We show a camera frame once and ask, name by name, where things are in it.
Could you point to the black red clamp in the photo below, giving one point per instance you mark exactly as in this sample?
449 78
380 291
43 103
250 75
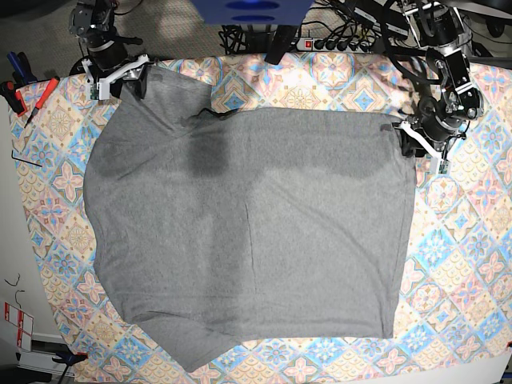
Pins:
14 98

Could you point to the black bottom clamp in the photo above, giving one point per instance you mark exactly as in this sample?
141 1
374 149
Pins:
58 363

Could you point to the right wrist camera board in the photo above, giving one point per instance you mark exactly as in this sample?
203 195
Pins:
95 91

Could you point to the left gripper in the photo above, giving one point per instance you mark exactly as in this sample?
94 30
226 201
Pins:
420 137

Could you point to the black allen key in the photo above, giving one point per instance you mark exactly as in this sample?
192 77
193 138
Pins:
15 157

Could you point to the patterned tablecloth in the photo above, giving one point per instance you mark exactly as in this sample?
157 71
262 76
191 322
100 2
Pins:
455 296

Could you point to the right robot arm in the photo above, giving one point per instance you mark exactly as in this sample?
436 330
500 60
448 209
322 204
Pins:
108 65

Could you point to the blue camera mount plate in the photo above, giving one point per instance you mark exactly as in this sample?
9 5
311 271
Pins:
259 12

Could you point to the black centre bracket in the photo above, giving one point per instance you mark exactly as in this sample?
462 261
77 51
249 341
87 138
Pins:
281 42

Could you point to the blue handled pliers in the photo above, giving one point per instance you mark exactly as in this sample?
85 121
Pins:
22 70

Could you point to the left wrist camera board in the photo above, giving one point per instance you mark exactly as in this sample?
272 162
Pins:
441 166

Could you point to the red handled screwdriver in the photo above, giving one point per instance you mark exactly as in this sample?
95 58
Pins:
50 88

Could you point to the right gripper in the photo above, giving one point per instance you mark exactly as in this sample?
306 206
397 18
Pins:
132 72

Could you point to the red white label tag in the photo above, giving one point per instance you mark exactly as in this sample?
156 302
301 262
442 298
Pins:
16 327

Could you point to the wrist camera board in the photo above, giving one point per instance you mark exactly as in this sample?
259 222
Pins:
441 166
95 91

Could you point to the white power strip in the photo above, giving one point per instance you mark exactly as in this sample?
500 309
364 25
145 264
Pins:
331 45

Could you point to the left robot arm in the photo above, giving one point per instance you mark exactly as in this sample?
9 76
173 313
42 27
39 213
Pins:
437 28

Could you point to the grey T-shirt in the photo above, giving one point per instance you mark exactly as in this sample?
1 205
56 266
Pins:
213 229

